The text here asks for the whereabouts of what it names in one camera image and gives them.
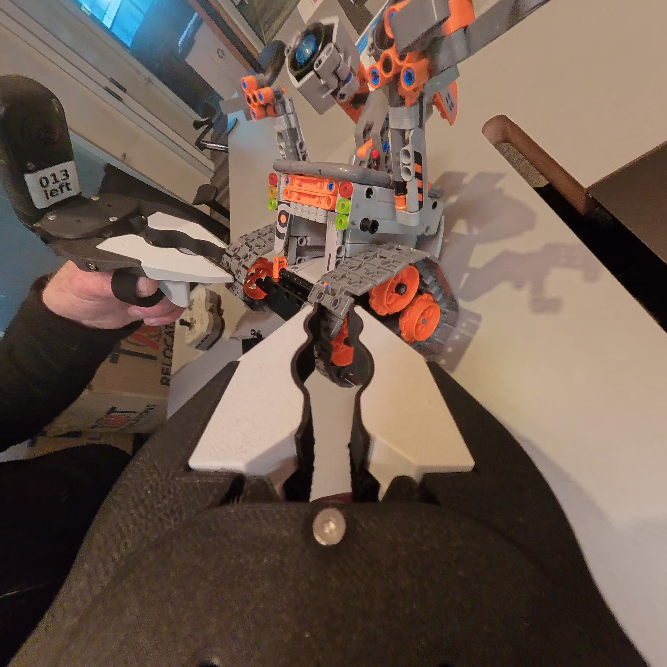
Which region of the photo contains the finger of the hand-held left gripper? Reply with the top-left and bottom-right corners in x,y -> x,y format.
141,211 -> 232,264
95,234 -> 236,309

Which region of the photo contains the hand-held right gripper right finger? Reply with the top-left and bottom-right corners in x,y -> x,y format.
350,306 -> 476,502

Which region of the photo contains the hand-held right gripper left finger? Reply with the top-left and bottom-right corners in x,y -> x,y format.
188,306 -> 321,502

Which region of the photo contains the orange grey tracked brick robot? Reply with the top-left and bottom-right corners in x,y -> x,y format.
221,0 -> 483,389

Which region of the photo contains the person's left forearm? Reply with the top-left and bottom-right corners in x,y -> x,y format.
0,281 -> 144,451

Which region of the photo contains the person's left hand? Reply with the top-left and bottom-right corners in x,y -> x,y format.
42,260 -> 184,330

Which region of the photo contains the grey motor block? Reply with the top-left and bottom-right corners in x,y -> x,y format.
179,286 -> 226,351

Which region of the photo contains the printed cardboard box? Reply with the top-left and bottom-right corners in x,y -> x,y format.
44,318 -> 175,436

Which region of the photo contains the person's black clothing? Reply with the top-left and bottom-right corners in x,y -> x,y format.
0,443 -> 152,667

